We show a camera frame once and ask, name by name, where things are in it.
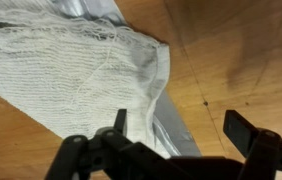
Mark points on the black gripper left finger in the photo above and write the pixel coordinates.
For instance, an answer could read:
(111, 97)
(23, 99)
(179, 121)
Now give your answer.
(121, 156)

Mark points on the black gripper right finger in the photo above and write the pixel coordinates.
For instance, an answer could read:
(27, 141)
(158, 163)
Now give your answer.
(264, 155)

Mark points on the white cloth towel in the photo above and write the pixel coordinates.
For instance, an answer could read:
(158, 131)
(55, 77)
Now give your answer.
(64, 76)

